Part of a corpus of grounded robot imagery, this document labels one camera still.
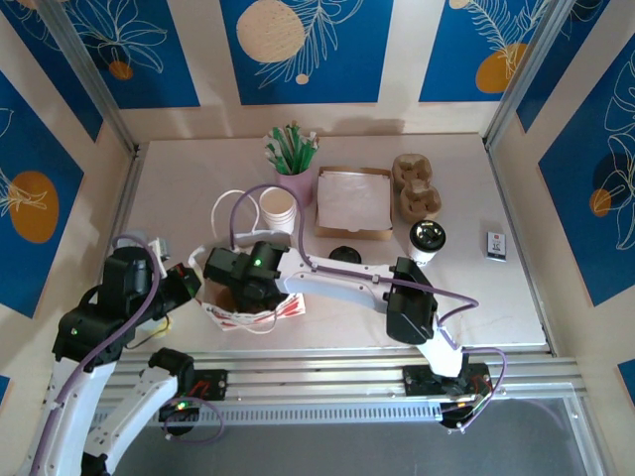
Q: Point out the red white paper bag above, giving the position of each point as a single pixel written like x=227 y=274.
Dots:
x=285 y=310

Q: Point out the white paper coffee cup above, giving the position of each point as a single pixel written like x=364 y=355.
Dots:
x=421 y=255

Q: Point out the black plastic cup lid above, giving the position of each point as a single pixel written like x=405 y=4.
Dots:
x=344 y=254
x=428 y=234

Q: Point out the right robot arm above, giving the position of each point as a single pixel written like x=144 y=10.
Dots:
x=337 y=290

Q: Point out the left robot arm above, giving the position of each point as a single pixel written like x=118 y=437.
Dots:
x=149 y=396

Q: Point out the yellow white packet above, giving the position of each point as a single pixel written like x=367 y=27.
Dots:
x=161 y=328

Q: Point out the stack of white paper cups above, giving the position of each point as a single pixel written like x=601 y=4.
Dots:
x=278 y=208

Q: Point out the pink straw holder cup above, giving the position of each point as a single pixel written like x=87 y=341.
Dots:
x=297 y=186

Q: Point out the cardboard napkin box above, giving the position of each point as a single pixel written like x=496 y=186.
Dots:
x=352 y=233

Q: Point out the black controller board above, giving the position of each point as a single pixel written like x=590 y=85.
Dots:
x=457 y=412
x=179 y=410

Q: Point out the stack of white napkins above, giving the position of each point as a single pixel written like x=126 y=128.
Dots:
x=352 y=198

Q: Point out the grey metal panel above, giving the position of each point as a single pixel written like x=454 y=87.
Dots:
x=322 y=453

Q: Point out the brown pulp cup carrier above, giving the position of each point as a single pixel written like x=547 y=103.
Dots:
x=417 y=188

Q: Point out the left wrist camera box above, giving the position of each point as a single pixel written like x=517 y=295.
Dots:
x=161 y=249

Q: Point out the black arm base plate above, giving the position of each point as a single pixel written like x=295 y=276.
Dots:
x=213 y=384
x=419 y=379

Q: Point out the aluminium side rail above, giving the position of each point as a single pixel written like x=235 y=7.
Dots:
x=126 y=198
x=516 y=238

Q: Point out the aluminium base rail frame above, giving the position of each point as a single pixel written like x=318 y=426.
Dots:
x=317 y=382

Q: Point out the aluminium frame post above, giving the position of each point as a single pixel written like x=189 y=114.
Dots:
x=87 y=74
x=528 y=69

